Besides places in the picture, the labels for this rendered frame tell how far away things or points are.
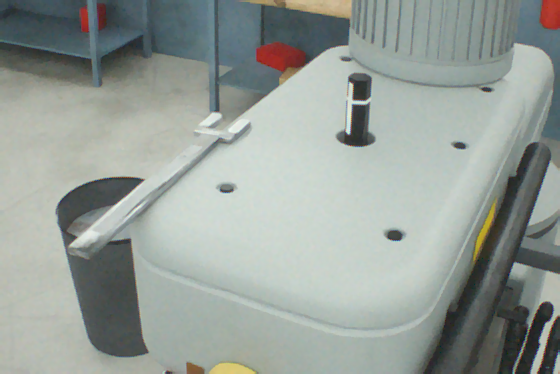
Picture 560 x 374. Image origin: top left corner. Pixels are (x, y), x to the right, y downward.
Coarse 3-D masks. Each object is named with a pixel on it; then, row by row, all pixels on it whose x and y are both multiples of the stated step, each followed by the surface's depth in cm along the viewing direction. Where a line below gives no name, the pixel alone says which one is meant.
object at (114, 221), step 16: (208, 128) 70; (240, 128) 70; (192, 144) 67; (208, 144) 67; (176, 160) 65; (192, 160) 65; (160, 176) 62; (176, 176) 63; (144, 192) 60; (160, 192) 61; (112, 208) 58; (128, 208) 58; (144, 208) 59; (96, 224) 56; (112, 224) 56; (80, 240) 54; (96, 240) 54; (80, 256) 53
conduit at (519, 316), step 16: (544, 304) 104; (512, 320) 100; (544, 320) 102; (512, 336) 101; (528, 336) 113; (512, 352) 100; (528, 352) 98; (544, 352) 99; (512, 368) 101; (528, 368) 98; (544, 368) 98
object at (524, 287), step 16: (544, 192) 127; (544, 208) 123; (528, 224) 118; (544, 224) 121; (544, 240) 123; (512, 272) 113; (528, 272) 115; (544, 272) 128; (512, 288) 114; (528, 288) 124; (512, 304) 115; (528, 304) 124; (496, 320) 117; (528, 320) 126; (496, 336) 119; (480, 352) 122; (496, 352) 120; (480, 368) 123; (496, 368) 122
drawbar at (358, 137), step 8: (352, 80) 67; (360, 80) 67; (368, 80) 67; (360, 88) 67; (368, 88) 68; (352, 96) 68; (360, 96) 68; (368, 96) 68; (352, 104) 68; (360, 104) 68; (368, 104) 69; (352, 112) 68; (360, 112) 68; (368, 112) 69; (352, 120) 69; (360, 120) 69; (368, 120) 70; (352, 128) 69; (360, 128) 69; (352, 136) 70; (360, 136) 70; (352, 144) 70; (360, 144) 70
